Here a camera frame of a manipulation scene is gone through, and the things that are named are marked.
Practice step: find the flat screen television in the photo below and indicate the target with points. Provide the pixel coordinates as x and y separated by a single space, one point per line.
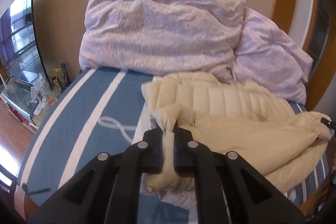
20 51

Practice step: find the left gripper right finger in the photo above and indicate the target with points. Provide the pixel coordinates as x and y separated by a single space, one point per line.
228 189

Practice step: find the wooden tv cabinet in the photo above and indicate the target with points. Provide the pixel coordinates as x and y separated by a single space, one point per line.
18 101

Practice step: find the beige quilted down jacket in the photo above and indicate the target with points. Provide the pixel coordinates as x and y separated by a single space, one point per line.
246 118

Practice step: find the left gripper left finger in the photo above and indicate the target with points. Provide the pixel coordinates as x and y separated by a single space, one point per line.
106 190

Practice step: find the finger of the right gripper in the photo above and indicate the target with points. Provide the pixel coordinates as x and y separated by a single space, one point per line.
329 124

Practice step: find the blue white striped bedsheet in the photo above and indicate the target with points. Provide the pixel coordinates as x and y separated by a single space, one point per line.
104 111

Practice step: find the lilac floral duvet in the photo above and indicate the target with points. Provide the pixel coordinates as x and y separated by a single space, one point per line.
223 37

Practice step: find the wooden wall shelf niche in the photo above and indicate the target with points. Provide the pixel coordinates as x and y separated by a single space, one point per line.
311 24

